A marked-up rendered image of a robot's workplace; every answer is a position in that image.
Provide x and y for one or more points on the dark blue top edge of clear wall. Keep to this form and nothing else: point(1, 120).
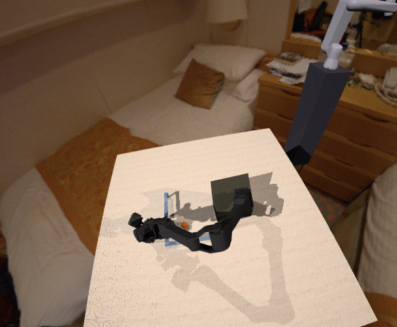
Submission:
point(167, 243)

